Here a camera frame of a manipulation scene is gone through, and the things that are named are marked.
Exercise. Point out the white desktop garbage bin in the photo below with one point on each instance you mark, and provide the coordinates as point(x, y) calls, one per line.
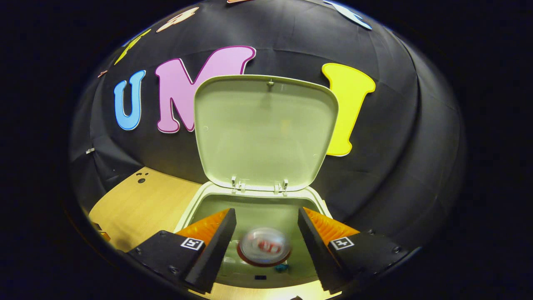
point(266, 133)

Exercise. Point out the paper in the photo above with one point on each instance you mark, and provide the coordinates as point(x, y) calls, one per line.
point(282, 268)

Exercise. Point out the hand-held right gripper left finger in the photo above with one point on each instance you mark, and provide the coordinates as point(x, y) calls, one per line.
point(216, 250)

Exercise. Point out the red backdrop clip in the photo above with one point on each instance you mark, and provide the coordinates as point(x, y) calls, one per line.
point(102, 73)

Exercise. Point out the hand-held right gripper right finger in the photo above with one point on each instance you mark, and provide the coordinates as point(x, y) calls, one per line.
point(318, 254)

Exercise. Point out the orange pop can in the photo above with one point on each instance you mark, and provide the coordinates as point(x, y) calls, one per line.
point(264, 246)

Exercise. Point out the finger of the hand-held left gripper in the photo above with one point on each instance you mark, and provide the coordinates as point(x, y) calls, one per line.
point(105, 236)

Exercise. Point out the wooden desktop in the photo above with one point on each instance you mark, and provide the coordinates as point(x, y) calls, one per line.
point(137, 208)

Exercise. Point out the black backdrop cloth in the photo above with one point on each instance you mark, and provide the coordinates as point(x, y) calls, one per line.
point(395, 125)

